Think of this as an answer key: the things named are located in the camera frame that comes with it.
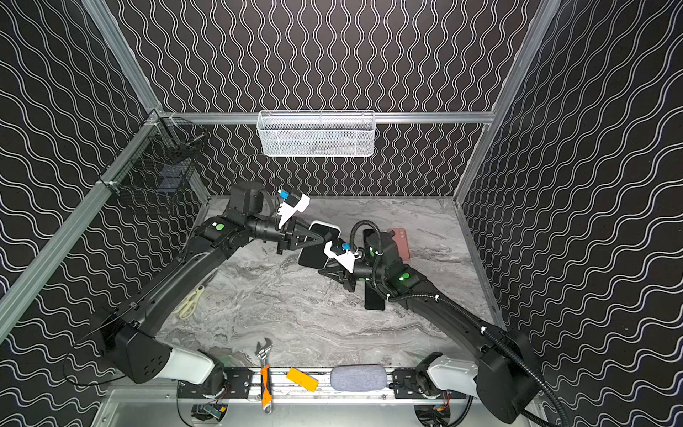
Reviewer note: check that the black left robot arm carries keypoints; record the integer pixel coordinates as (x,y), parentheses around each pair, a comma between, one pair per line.
(127,338)

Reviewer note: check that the white mesh basket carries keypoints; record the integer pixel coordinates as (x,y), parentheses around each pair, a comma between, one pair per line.
(324,133)

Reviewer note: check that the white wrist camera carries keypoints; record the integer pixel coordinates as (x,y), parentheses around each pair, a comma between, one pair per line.
(291,204)
(340,251)

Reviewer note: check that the grey fabric pouch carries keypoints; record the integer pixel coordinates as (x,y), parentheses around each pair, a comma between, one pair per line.
(358,378)

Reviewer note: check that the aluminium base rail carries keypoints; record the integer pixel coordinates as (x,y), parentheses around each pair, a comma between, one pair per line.
(409,384)

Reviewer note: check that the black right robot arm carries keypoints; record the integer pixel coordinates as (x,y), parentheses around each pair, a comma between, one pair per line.
(508,373)

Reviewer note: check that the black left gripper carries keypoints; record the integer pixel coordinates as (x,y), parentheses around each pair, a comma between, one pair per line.
(285,237)

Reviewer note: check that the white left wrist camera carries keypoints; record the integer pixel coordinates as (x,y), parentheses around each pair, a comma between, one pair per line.
(291,204)

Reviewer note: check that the orange handled adjustable wrench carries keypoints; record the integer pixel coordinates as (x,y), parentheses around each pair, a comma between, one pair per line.
(262,353)

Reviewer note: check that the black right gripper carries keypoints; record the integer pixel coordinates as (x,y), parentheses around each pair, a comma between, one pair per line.
(347,273)

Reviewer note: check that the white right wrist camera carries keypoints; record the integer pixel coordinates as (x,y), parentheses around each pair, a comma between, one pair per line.
(340,251)

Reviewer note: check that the scissors with pale handles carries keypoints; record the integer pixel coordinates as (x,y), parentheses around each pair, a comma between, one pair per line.
(188,306)

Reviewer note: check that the black wire basket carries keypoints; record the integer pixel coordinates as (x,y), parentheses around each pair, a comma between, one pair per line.
(157,180)

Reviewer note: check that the pink phone case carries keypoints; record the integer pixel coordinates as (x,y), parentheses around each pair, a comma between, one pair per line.
(400,237)

